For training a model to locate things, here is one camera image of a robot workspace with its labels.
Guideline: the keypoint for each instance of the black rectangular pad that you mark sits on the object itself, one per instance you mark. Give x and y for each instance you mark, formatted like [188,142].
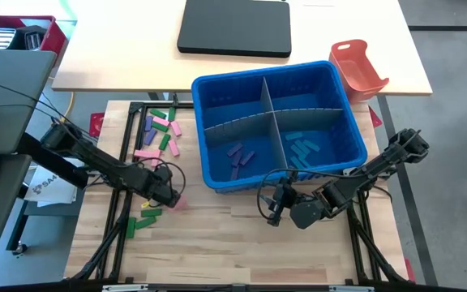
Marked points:
[233,26]

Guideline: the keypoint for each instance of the red plastic crate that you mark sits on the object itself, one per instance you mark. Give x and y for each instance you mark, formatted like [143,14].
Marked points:
[53,38]

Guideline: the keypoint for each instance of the white printed paper sheet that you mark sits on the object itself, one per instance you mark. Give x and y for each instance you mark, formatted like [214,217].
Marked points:
[51,188]

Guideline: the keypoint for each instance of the silver ribbed metal appliance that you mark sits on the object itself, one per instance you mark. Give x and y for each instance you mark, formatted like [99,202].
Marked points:
[2,38]

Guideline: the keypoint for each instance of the black support beam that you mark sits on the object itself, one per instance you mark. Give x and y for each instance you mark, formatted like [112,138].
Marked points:
[43,159]

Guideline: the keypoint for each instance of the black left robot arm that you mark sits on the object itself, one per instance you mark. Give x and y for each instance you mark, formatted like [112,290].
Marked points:
[95,160]

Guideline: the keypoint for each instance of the short grey slotted divider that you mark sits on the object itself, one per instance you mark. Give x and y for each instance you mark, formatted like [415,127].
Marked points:
[268,97]

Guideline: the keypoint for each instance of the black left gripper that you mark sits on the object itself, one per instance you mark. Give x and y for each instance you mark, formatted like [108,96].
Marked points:
[158,182]

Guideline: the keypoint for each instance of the teal foam blocks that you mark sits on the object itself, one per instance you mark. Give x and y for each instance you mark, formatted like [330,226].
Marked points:
[234,149]

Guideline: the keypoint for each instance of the black toaster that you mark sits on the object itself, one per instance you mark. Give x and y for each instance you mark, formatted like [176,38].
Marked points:
[32,38]

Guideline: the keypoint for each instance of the teal wooden block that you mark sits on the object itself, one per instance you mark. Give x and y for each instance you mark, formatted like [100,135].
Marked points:
[293,136]
[294,162]
[311,145]
[303,162]
[302,147]
[296,151]

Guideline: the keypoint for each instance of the silver aluminium bracket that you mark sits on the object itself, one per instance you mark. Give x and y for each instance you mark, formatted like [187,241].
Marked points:
[124,288]
[351,289]

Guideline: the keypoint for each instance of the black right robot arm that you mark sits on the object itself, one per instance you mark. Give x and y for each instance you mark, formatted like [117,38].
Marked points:
[379,162]

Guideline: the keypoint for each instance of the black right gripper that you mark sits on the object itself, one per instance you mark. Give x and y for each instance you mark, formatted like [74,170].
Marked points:
[287,198]

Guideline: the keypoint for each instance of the orange plastic basket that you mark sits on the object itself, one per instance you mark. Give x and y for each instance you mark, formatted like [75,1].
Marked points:
[355,73]

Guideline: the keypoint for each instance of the light wooden table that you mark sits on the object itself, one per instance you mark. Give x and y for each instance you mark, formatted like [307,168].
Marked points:
[116,48]

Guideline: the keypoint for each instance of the small yellow tag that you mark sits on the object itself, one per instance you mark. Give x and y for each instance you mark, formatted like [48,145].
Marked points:
[146,204]

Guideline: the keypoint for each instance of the long grey slotted divider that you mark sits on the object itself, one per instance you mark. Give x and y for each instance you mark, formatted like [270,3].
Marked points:
[237,130]

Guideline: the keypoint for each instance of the large blue plastic bin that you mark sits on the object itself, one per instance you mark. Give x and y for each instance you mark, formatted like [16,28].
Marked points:
[306,97]

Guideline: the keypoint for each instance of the green wooden block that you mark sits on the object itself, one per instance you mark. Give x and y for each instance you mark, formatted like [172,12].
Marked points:
[145,222]
[171,114]
[151,212]
[157,113]
[164,142]
[159,127]
[130,227]

